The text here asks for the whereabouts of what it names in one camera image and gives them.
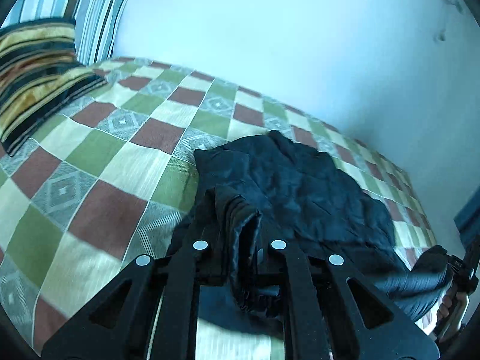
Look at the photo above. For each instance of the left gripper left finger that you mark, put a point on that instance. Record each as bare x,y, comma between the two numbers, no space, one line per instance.
148,311

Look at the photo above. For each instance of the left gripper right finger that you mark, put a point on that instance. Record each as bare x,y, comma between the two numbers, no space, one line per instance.
332,312

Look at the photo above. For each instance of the black puffer jacket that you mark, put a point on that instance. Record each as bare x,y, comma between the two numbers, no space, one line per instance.
261,183

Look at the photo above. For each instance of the person's right hand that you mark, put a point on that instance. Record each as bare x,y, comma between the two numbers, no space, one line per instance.
446,305

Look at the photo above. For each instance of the blue curtain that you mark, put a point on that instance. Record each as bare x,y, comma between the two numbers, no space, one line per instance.
467,220

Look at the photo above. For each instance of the checkered patchwork bedspread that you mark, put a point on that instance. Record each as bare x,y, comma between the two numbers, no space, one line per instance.
109,176

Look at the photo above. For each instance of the yellow black striped pillow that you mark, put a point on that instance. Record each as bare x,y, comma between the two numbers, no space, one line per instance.
40,74

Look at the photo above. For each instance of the blue striped pillow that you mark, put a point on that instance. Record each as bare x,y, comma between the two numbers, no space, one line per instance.
96,22

